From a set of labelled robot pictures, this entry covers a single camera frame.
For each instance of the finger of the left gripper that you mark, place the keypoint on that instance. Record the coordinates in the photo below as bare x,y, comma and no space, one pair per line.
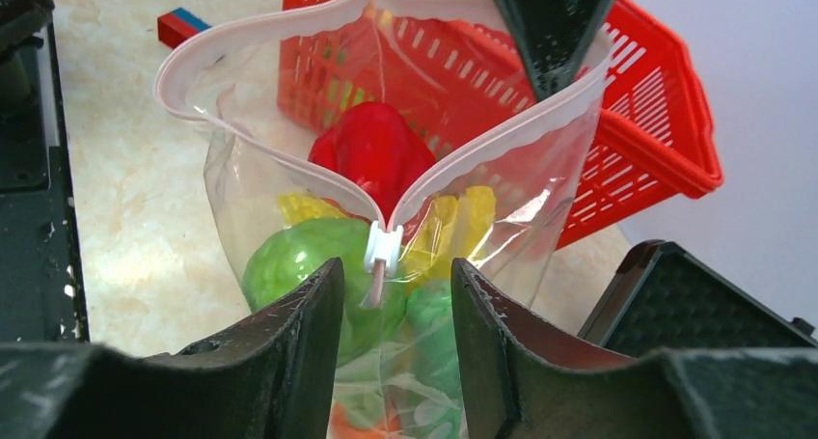
552,37

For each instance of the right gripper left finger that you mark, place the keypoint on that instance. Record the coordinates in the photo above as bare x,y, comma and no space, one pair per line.
270,375

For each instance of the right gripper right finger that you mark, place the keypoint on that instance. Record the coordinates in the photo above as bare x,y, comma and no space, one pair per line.
523,377

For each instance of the green toy custard apple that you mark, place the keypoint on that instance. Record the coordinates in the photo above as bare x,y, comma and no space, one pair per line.
408,384

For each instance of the red plastic shopping basket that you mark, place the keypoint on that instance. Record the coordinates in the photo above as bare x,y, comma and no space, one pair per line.
607,104

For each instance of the yellow toy corn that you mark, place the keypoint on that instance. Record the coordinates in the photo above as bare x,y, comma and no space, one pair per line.
447,228

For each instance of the white zipper slider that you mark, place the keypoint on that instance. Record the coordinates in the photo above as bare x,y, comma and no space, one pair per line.
383,247

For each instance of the clear zip top bag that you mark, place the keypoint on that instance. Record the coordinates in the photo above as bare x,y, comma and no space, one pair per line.
279,216

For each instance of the red toy bell pepper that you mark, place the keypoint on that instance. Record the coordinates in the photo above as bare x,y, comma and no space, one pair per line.
373,146

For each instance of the red blue toy block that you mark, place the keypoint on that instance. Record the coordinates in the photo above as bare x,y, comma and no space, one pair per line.
177,26

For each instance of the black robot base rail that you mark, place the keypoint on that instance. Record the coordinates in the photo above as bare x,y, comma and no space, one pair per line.
42,290

